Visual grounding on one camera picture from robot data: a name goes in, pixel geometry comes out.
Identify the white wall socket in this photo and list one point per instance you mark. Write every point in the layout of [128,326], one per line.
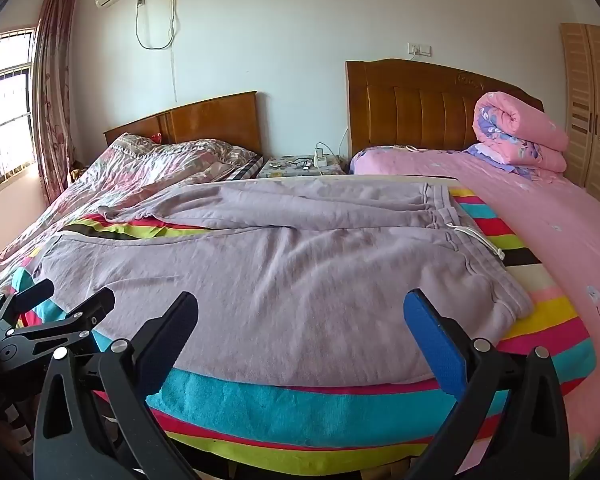
[420,49]

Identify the folded pink floral quilt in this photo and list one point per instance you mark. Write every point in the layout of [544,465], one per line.
[520,130]

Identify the tall wooden headboard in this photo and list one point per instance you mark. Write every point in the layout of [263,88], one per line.
[410,110]

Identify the barred window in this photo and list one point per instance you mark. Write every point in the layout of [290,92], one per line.
[5,110]

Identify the lilac pants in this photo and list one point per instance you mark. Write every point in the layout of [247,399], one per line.
[280,285]

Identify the small red object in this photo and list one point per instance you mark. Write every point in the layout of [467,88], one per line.
[156,136]

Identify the striped blanket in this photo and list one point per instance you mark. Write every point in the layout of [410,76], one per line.
[280,410]

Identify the nightstand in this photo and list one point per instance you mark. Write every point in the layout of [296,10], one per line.
[290,172]

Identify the red patterned curtain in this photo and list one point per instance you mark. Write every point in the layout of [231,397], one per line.
[55,95]

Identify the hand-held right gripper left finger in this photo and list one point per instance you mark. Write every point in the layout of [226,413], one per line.
[167,350]

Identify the light wooden wardrobe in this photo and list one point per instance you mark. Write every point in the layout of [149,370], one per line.
[592,110]

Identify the checkered pillow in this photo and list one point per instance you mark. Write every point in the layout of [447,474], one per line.
[245,167]

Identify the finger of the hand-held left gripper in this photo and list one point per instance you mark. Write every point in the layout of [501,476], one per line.
[65,327]
[25,300]

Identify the low wooden headboard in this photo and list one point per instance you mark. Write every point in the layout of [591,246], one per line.
[210,120]

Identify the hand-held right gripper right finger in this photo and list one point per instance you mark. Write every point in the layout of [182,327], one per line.
[435,340]

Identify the white power strip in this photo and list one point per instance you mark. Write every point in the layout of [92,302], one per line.
[321,160]

